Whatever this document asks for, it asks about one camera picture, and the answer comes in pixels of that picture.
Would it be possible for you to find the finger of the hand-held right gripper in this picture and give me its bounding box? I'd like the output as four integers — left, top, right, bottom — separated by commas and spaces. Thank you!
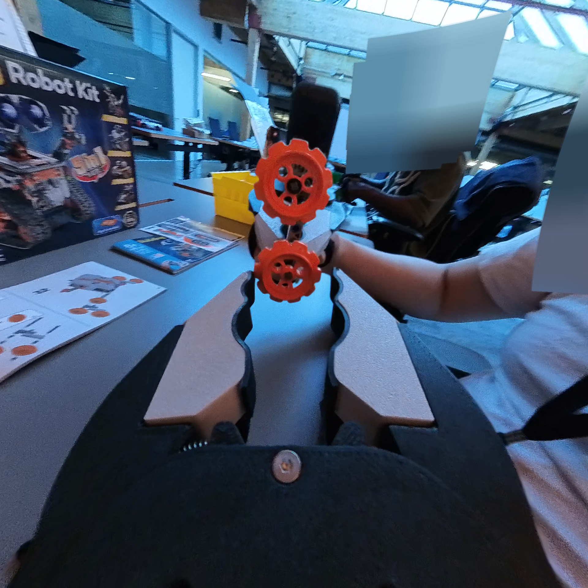
249, 204, 290, 258
298, 209, 341, 258

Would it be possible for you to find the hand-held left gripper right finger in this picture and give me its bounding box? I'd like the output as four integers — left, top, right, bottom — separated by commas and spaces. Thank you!
326, 269, 435, 439

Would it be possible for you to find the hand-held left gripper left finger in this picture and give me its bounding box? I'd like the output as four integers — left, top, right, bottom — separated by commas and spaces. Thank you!
144, 271, 257, 439

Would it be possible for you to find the grey beam with orange gears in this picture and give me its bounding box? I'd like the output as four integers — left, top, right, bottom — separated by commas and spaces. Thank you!
253, 138, 334, 304

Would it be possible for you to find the person's right forearm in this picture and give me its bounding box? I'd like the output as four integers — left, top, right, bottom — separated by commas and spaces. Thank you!
328, 232, 488, 322

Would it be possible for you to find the grey desk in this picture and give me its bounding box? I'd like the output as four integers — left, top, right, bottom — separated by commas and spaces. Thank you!
0, 177, 506, 588

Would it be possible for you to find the yellow plastic bin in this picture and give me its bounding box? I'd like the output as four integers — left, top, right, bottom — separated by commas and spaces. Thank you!
210, 170, 260, 226

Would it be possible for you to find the blue instruction booklet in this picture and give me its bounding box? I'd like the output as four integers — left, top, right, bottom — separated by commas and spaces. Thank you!
111, 236, 230, 275

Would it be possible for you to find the grey background table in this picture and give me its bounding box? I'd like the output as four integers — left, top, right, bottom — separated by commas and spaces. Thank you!
131, 117, 262, 180

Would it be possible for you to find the open white instruction manual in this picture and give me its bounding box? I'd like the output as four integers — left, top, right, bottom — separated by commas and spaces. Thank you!
0, 261, 167, 384

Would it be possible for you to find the person's white shirt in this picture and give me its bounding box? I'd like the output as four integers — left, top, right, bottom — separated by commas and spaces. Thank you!
459, 227, 588, 588

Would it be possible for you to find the office chair with blue jacket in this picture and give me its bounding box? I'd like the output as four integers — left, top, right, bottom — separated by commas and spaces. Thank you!
432, 155, 549, 265

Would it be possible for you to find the blue robot kit box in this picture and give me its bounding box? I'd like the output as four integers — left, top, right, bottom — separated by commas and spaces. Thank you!
0, 46, 141, 265

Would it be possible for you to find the black strap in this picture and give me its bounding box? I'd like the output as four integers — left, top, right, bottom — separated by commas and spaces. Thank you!
500, 377, 588, 445

